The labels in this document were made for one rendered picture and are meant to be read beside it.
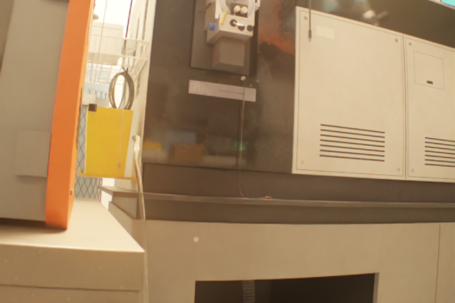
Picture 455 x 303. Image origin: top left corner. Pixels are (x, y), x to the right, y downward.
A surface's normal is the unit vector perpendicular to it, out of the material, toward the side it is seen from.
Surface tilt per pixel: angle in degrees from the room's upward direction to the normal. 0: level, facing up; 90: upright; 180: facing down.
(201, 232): 90
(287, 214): 90
